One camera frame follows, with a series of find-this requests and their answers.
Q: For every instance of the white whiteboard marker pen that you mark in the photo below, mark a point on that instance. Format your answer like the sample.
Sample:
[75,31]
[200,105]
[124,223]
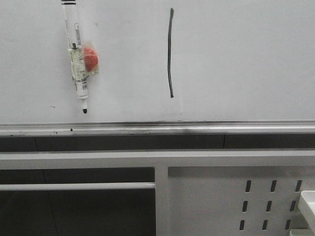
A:
[75,50]

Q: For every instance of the white whiteboard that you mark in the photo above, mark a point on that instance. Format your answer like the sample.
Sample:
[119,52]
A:
[164,66]

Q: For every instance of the white metal whiteboard stand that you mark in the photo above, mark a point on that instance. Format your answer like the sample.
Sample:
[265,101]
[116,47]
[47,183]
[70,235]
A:
[154,193]

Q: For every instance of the red magnet taped to marker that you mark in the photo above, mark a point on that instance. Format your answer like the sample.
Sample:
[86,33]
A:
[90,58]

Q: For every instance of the white upper marker tray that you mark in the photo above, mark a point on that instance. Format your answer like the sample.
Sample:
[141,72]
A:
[306,206]

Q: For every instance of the white marker tray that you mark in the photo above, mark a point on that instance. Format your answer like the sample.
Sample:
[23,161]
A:
[301,232]
[306,206]

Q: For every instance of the white lower marker tray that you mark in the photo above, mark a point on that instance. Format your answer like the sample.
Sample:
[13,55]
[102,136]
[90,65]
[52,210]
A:
[301,232]

